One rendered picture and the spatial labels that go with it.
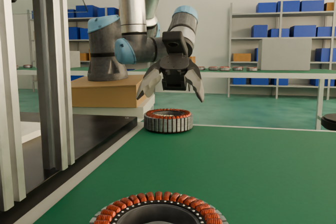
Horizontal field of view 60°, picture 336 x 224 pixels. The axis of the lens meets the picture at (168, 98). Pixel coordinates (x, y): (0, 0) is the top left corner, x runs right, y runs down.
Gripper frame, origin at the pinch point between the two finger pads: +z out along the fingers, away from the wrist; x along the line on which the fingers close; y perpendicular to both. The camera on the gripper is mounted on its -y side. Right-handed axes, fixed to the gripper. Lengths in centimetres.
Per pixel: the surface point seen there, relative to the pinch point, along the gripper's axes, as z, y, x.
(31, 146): 20.1, -11.4, 18.2
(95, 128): 10.8, -3.0, 12.8
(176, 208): 31.6, -23.6, -8.3
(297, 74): -162, 157, -79
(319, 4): -509, 309, -194
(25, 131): 16.3, -9.5, 22.3
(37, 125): 13.0, -6.5, 22.9
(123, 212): 32.9, -25.1, -4.2
